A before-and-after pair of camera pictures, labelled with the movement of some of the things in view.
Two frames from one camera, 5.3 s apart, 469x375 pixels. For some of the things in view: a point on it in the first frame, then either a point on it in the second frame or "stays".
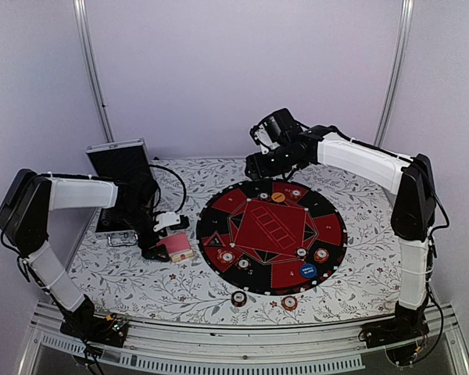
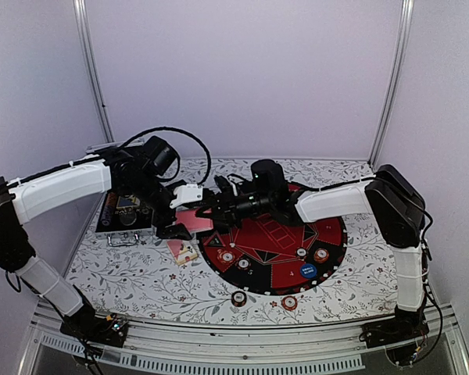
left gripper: x=151 y=253 -> x=161 y=220
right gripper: x=258 y=169 -> x=227 y=212
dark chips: x=302 y=251 stays
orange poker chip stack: x=289 y=303 stays
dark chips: x=243 y=264 stays
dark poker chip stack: x=238 y=298 stays
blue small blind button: x=308 y=270 stays
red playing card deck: x=178 y=246 -> x=194 y=223
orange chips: x=320 y=255 stays
